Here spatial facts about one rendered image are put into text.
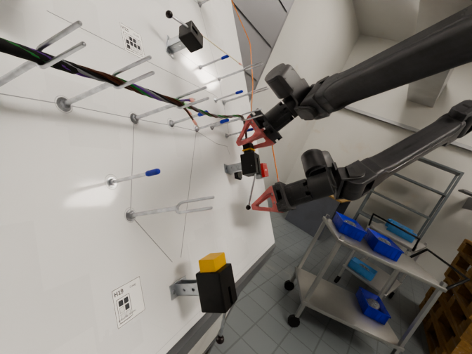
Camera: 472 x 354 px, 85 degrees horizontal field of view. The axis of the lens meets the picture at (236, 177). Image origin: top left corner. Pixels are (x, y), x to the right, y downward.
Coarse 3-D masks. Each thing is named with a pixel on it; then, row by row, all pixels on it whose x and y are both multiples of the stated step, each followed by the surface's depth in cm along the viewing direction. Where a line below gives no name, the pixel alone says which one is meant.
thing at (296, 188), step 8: (280, 184) 60; (288, 184) 63; (296, 184) 61; (304, 184) 61; (280, 192) 60; (288, 192) 61; (296, 192) 60; (304, 192) 60; (288, 200) 61; (296, 200) 61; (304, 200) 61; (312, 200) 62; (288, 208) 60
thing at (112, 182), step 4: (148, 172) 33; (152, 172) 33; (156, 172) 32; (128, 176) 35; (132, 176) 34; (136, 176) 34; (140, 176) 34; (108, 180) 36; (112, 180) 36; (116, 180) 35; (120, 180) 35; (124, 180) 35; (128, 180) 35; (108, 184) 35; (112, 184) 36; (116, 184) 37
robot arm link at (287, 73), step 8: (280, 64) 61; (288, 64) 58; (272, 72) 61; (280, 72) 57; (288, 72) 57; (296, 72) 58; (272, 80) 59; (280, 80) 58; (288, 80) 57; (296, 80) 58; (304, 80) 59; (272, 88) 61; (280, 88) 60; (288, 88) 59; (296, 88) 59; (304, 88) 60; (280, 96) 62; (296, 96) 59; (304, 96) 60; (296, 104) 60; (296, 112) 61; (304, 112) 57; (312, 112) 56
